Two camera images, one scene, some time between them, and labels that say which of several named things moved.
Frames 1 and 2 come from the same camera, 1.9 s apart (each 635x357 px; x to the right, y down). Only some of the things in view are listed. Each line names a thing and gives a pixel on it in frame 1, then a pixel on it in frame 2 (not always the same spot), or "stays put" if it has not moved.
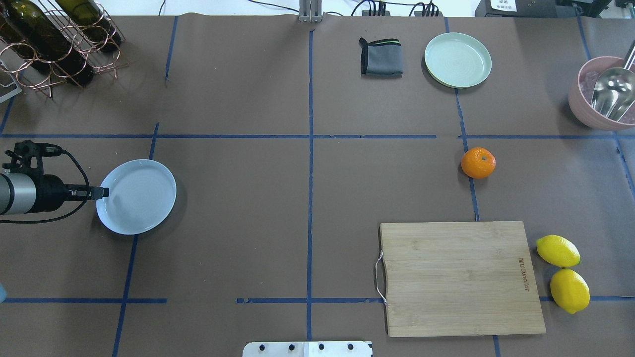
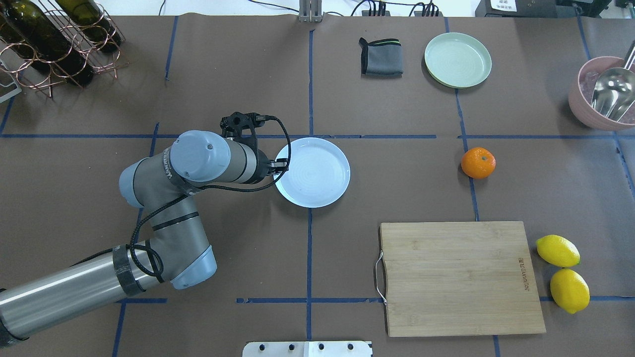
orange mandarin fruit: x=478 y=162 stays put
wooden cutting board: x=452 y=278 stays put
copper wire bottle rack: x=71 y=49 stays put
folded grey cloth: x=381 y=59 stays put
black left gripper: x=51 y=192 → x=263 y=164
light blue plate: x=142 y=193 → x=318 y=175
